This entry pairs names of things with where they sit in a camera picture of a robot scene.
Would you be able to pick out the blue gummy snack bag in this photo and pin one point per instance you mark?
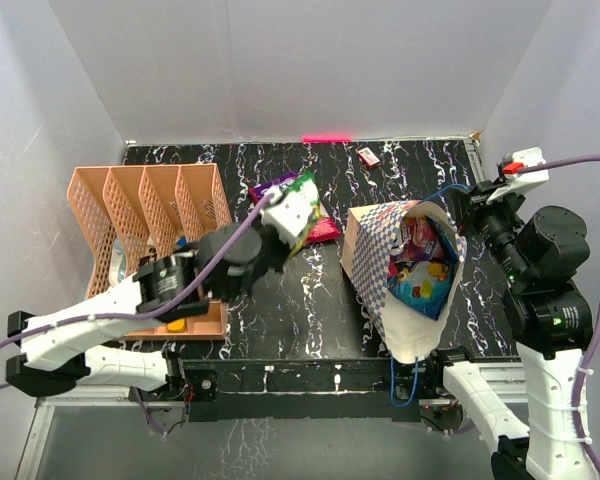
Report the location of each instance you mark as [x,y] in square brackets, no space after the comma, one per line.
[423,286]

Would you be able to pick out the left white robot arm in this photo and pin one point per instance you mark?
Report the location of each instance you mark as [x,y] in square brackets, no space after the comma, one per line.
[71,347]

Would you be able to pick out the red white small box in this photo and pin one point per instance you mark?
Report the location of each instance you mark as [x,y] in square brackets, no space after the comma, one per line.
[368,157]

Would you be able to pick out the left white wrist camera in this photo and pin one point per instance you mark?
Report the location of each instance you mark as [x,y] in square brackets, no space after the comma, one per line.
[290,213]

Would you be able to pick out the green snack packet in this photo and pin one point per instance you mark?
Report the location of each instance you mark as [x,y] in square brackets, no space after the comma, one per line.
[303,181]

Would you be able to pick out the pink chips bag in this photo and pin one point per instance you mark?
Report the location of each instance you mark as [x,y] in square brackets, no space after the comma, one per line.
[324,230]

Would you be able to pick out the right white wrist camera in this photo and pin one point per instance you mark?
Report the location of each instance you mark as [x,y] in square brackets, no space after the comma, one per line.
[513,177]

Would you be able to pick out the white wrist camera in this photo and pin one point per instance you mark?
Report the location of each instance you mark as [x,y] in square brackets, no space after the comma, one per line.
[513,177]
[290,213]

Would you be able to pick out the blue checkered paper bag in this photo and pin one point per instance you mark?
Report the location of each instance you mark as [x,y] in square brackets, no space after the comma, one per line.
[372,243]

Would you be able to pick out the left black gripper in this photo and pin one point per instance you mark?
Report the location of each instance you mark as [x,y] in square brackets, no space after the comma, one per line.
[278,263]

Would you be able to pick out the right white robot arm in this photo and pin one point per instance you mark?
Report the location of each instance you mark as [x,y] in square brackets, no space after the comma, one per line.
[554,330]

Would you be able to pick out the yellow sponge block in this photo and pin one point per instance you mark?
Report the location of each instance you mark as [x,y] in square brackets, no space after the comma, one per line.
[177,326]

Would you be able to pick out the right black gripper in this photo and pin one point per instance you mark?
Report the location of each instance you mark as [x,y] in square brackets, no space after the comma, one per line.
[467,209]

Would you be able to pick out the orange plastic desk organizer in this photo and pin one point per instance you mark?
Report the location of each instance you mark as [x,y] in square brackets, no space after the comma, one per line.
[145,210]

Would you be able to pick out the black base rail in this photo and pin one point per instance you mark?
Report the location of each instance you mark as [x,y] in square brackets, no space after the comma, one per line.
[380,388]

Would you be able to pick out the pink tape strip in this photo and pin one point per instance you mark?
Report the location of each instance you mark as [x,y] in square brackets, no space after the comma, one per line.
[326,138]

